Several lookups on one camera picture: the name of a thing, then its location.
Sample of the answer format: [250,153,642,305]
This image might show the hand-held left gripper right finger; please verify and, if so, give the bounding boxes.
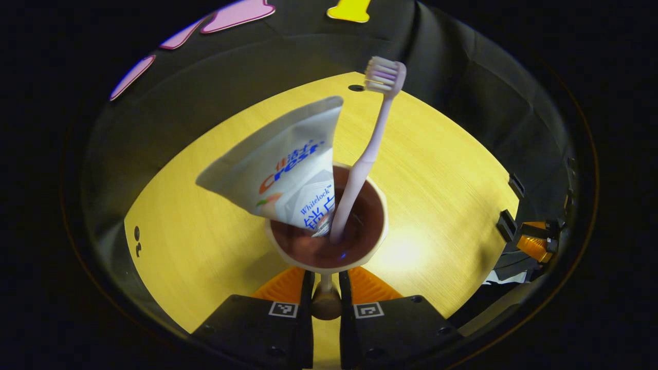
[338,266,463,370]

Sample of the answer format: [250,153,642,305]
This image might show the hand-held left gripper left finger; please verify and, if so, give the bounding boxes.
[191,266,315,370]

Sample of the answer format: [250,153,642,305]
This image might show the beige cup with handle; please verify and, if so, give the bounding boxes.
[264,162,389,321]

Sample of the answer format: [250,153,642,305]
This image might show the white toothpaste tube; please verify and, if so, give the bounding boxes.
[195,96,344,238]

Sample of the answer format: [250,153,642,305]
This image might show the pink toothbrush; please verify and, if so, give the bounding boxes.
[329,56,407,245]

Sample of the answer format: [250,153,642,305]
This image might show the black backdrop cloth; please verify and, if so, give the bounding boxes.
[82,0,579,340]

